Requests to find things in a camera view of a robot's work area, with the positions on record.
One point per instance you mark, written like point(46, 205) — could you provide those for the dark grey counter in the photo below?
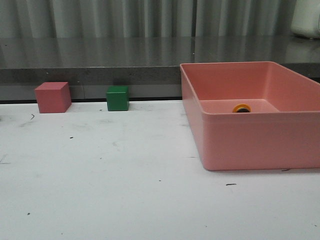
point(149, 66)

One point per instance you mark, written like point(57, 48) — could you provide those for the grey pleated curtain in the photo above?
point(144, 18)

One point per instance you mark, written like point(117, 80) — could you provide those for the yellow mushroom push button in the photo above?
point(242, 108)

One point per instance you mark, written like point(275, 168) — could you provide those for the green cube block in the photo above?
point(117, 98)

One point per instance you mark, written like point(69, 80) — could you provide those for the pink plastic bin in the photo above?
point(282, 131)

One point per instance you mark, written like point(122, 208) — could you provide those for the pink cube block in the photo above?
point(53, 97)

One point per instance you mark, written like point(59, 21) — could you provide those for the white appliance on counter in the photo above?
point(306, 19)

